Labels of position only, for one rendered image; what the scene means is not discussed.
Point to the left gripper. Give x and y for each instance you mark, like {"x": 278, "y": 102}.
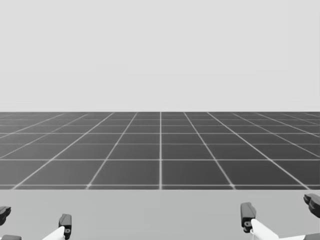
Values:
{"x": 11, "y": 237}

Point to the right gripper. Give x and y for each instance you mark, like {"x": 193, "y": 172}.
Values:
{"x": 300, "y": 237}

